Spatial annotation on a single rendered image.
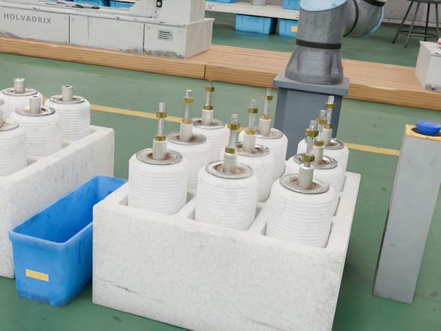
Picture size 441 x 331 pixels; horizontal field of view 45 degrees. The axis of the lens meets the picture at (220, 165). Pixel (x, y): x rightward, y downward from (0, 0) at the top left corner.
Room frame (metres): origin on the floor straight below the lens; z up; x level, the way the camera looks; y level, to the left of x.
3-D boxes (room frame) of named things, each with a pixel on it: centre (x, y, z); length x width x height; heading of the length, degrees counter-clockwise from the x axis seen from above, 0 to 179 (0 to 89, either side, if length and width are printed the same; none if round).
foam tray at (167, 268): (0.90, -0.05, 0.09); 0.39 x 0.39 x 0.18; 74
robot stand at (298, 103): (1.41, -0.22, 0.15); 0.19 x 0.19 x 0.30; 77
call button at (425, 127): (0.89, -0.35, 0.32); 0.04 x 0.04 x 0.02
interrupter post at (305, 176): (0.75, -0.13, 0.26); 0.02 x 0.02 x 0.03
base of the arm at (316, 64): (1.41, -0.22, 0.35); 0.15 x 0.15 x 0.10
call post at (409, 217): (0.89, -0.35, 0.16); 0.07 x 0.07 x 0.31; 74
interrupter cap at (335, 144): (0.98, -0.19, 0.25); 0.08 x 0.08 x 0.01
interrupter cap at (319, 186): (0.75, -0.13, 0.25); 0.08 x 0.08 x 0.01
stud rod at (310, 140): (0.75, -0.13, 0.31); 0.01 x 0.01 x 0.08
